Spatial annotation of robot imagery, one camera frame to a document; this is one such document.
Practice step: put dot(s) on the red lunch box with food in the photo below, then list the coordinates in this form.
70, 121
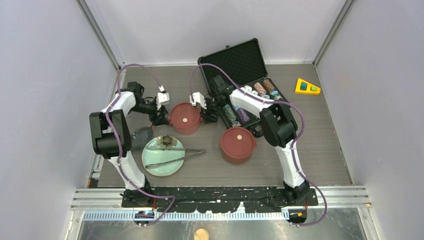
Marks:
185, 119

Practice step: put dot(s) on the red steel-lined lunch box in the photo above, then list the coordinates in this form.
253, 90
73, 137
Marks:
238, 152

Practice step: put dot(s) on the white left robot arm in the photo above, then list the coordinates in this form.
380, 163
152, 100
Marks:
111, 138

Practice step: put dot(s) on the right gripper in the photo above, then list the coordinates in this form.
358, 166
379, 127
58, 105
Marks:
207, 117

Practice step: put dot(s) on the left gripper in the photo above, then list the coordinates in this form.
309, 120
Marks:
161, 119

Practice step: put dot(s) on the yellow triangular toy block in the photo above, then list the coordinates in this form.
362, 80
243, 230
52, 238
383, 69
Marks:
305, 87

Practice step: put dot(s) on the round beige object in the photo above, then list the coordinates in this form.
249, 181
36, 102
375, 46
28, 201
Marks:
201, 234

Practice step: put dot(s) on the black poker chip case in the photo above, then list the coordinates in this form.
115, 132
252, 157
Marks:
238, 65

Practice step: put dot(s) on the red lunch box lid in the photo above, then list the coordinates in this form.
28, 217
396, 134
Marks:
184, 116
238, 143

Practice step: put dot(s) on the light green ceramic plate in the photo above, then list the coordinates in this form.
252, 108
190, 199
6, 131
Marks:
163, 171

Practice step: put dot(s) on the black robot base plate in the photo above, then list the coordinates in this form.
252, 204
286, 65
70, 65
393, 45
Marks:
256, 199

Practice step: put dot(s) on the metal tongs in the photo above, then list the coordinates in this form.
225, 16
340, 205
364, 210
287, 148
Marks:
161, 156

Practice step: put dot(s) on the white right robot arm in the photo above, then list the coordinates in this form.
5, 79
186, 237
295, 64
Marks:
280, 131

